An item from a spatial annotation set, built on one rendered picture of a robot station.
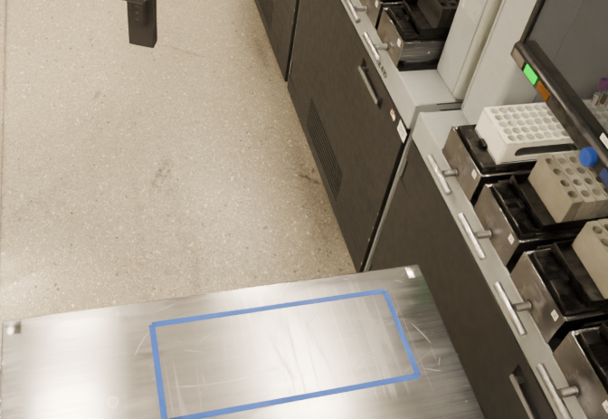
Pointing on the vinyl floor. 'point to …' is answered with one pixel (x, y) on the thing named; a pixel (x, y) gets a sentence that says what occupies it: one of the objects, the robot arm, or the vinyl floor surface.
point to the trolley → (244, 356)
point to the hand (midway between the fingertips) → (142, 17)
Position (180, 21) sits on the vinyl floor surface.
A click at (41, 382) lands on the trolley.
